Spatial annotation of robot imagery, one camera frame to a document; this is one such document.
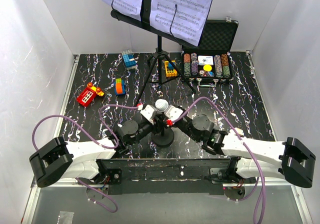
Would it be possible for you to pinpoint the black tripod music stand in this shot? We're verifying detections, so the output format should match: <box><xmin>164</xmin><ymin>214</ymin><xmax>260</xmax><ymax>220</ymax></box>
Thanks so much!
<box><xmin>110</xmin><ymin>0</ymin><xmax>196</xmax><ymax>106</ymax></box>

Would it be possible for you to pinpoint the playing card deck box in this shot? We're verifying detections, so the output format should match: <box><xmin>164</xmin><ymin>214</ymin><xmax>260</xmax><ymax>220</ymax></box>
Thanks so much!
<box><xmin>198</xmin><ymin>55</ymin><xmax>214</xmax><ymax>66</ymax></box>

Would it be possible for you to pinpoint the yellow blue brick frame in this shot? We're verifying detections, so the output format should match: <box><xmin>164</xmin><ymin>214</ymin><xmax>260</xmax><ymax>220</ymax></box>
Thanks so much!
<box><xmin>164</xmin><ymin>61</ymin><xmax>178</xmax><ymax>78</ymax></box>

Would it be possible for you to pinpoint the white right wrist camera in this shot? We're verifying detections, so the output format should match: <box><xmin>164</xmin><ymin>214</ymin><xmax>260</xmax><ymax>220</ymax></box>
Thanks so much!
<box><xmin>164</xmin><ymin>104</ymin><xmax>184</xmax><ymax>126</ymax></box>

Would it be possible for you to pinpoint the orange blue toy car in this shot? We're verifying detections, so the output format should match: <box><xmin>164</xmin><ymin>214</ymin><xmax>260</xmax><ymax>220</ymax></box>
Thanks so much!
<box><xmin>114</xmin><ymin>78</ymin><xmax>126</xmax><ymax>96</ymax></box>

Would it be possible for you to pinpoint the black desktop microphone stand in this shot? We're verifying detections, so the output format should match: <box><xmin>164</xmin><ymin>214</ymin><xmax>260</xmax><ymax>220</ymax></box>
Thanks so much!
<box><xmin>151</xmin><ymin>112</ymin><xmax>175</xmax><ymax>148</ymax></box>

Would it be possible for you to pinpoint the white microphone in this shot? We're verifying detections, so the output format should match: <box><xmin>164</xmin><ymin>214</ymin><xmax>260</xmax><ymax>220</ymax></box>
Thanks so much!
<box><xmin>155</xmin><ymin>99</ymin><xmax>169</xmax><ymax>112</ymax></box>

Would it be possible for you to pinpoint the yellow dealer chip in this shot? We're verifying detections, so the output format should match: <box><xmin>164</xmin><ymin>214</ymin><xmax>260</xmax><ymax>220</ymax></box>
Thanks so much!
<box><xmin>203</xmin><ymin>64</ymin><xmax>212</xmax><ymax>72</ymax></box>

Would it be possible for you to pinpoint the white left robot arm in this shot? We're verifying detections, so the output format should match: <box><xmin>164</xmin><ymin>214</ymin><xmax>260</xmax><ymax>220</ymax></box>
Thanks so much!
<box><xmin>29</xmin><ymin>117</ymin><xmax>154</xmax><ymax>188</ymax></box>

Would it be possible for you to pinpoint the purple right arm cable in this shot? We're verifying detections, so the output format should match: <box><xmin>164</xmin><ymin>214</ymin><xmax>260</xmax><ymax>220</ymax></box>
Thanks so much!
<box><xmin>172</xmin><ymin>96</ymin><xmax>267</xmax><ymax>224</ymax></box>

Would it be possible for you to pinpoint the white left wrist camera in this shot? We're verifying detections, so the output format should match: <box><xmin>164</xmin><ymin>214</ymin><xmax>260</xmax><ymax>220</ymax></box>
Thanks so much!
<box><xmin>140</xmin><ymin>104</ymin><xmax>157</xmax><ymax>125</ymax></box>

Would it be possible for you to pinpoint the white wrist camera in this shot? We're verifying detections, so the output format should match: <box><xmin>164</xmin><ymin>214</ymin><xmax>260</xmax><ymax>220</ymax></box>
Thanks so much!
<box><xmin>140</xmin><ymin>104</ymin><xmax>157</xmax><ymax>125</ymax></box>
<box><xmin>164</xmin><ymin>104</ymin><xmax>184</xmax><ymax>126</ymax></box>

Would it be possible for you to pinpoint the black poker chip case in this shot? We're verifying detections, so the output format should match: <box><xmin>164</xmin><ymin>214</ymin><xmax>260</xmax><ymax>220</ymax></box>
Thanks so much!
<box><xmin>181</xmin><ymin>19</ymin><xmax>239</xmax><ymax>83</ymax></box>

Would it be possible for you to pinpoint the right sheet music page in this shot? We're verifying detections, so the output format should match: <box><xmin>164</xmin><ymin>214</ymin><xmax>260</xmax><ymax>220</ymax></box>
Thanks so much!
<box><xmin>149</xmin><ymin>0</ymin><xmax>213</xmax><ymax>46</ymax></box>

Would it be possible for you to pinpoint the blue white brick stack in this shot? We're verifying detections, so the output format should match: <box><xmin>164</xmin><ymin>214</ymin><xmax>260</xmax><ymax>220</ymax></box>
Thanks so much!
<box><xmin>121</xmin><ymin>49</ymin><xmax>138</xmax><ymax>70</ymax></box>

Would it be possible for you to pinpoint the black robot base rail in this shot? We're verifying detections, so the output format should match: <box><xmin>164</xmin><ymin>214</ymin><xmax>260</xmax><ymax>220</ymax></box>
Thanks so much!
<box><xmin>82</xmin><ymin>157</ymin><xmax>256</xmax><ymax>195</ymax></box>

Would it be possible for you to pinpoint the red toy brick house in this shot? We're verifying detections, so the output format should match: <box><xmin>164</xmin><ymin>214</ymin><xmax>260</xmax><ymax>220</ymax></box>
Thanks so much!
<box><xmin>76</xmin><ymin>82</ymin><xmax>105</xmax><ymax>107</ymax></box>

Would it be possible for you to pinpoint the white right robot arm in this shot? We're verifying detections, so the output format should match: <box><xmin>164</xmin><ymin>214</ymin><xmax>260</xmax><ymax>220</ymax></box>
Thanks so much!
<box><xmin>166</xmin><ymin>114</ymin><xmax>316</xmax><ymax>188</ymax></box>

